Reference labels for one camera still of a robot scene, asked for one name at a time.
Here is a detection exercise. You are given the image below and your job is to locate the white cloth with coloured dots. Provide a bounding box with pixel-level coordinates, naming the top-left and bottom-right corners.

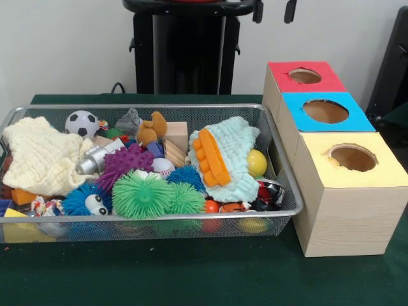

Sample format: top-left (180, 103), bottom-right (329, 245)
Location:
top-left (30, 194), bottom-right (66, 217)

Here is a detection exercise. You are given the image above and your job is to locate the silver mesh bin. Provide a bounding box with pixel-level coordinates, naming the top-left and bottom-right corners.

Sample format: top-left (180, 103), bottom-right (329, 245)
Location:
top-left (0, 103), bottom-right (304, 245)

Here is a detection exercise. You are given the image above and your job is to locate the wooden box with three holes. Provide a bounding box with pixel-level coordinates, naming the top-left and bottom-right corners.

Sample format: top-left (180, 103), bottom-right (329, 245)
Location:
top-left (261, 61), bottom-right (408, 258)

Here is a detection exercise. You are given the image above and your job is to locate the orange plastic building block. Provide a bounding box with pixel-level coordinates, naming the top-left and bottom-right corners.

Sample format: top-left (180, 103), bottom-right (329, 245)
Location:
top-left (192, 129), bottom-right (232, 187)

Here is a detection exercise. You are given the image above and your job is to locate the light blue knitted cloth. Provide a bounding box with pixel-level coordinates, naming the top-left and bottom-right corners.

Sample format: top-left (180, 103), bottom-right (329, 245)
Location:
top-left (187, 116), bottom-right (261, 203)

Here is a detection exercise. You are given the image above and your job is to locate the yellow ball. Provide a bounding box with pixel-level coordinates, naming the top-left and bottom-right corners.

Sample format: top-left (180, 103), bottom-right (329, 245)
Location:
top-left (247, 149), bottom-right (268, 178)

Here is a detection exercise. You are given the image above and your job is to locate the brown plush toy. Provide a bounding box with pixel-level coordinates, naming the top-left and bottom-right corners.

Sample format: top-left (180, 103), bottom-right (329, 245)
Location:
top-left (136, 111), bottom-right (168, 148)

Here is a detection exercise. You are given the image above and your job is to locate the large green spiky ball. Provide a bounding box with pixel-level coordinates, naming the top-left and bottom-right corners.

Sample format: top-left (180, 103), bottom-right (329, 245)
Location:
top-left (111, 171), bottom-right (175, 221)

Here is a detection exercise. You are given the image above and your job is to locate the purple spiky toy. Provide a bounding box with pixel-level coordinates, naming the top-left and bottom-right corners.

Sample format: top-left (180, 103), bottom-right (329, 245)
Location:
top-left (95, 143), bottom-right (156, 192)

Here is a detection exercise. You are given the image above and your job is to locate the dark green table cloth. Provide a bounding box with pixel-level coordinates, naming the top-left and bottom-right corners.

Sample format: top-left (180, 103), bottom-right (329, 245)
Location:
top-left (0, 94), bottom-right (408, 306)
top-left (382, 105), bottom-right (408, 128)

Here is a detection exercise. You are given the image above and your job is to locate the small soccer ball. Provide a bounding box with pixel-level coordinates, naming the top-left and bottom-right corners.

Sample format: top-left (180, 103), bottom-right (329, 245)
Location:
top-left (64, 110), bottom-right (100, 139)

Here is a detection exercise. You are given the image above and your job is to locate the blue spiky ball with eyes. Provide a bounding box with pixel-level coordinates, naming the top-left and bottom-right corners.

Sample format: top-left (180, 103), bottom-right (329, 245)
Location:
top-left (62, 183), bottom-right (114, 217)

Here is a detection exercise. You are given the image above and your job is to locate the cream knitted cloth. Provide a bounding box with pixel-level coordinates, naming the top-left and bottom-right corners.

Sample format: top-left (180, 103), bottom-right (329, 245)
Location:
top-left (2, 116), bottom-right (105, 197)

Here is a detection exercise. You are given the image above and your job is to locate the black stand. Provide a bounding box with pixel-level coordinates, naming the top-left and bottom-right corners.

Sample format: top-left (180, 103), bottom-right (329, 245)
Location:
top-left (365, 6), bottom-right (408, 120)

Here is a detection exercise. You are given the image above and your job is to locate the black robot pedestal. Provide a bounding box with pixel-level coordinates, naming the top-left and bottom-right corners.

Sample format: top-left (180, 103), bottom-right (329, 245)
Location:
top-left (122, 0), bottom-right (264, 95)

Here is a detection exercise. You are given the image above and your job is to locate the silver toy camera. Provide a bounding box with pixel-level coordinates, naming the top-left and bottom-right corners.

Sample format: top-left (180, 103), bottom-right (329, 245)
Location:
top-left (75, 137), bottom-right (125, 175)

